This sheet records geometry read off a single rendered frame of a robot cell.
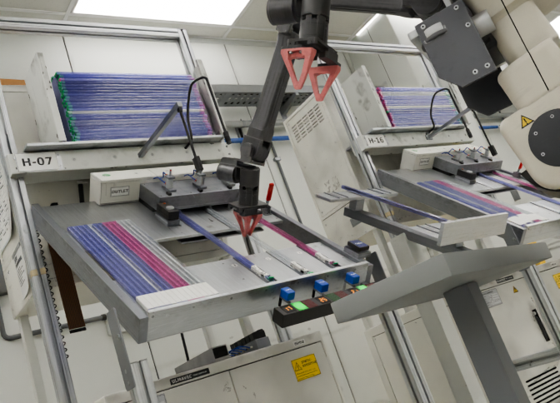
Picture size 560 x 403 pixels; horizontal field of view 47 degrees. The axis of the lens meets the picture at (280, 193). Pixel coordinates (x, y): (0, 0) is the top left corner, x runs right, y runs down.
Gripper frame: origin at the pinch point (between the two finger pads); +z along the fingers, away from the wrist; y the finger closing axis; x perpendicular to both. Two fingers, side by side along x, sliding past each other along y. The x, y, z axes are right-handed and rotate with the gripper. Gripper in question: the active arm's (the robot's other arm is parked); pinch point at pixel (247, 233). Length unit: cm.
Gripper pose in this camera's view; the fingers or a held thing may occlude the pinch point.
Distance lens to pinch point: 186.5
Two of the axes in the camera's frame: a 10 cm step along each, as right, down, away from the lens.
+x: 6.2, 2.3, -7.5
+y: -7.8, 1.1, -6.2
